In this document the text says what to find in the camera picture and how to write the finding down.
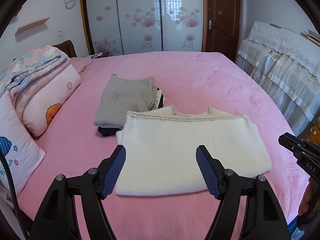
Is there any pink wall shelf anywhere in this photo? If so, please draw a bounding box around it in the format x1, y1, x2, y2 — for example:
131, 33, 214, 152
15, 16, 50, 36

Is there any lace covered furniture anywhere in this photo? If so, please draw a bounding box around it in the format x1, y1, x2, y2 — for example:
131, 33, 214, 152
236, 21, 319, 135

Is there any person's right hand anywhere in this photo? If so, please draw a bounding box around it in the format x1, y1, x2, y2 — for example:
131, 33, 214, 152
298, 177, 313, 216

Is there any wooden drawer cabinet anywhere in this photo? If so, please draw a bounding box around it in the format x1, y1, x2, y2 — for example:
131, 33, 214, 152
306, 122, 320, 146

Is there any brown wooden door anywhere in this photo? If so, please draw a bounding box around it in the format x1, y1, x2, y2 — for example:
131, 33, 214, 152
202, 0, 241, 62

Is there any dark folded clothes stack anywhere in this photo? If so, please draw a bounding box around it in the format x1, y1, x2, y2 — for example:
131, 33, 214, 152
98, 88, 166, 137

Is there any pink bag print pillow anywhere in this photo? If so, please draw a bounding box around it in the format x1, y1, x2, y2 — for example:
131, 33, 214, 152
0, 92, 46, 196

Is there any pink bed blanket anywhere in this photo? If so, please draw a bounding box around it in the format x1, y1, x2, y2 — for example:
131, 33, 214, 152
18, 51, 309, 239

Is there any grey knitted folded sweater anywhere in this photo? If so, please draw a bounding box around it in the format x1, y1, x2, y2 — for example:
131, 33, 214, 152
93, 75, 157, 129

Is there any wooden headboard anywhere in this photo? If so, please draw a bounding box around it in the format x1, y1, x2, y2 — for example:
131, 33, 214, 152
53, 40, 77, 58

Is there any stack of books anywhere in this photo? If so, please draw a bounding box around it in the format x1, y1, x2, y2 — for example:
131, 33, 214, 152
300, 29, 320, 46

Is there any white fluffy cardigan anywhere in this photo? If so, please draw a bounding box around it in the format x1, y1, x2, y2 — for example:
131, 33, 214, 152
116, 106, 272, 197

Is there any floral sliding wardrobe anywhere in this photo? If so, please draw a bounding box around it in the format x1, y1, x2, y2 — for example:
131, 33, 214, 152
82, 0, 204, 56

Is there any pink flower print pillow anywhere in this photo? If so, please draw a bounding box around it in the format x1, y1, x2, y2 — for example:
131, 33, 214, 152
22, 64, 81, 137

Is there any folded floral quilt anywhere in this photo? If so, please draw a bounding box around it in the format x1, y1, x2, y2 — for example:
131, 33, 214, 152
1, 45, 70, 115

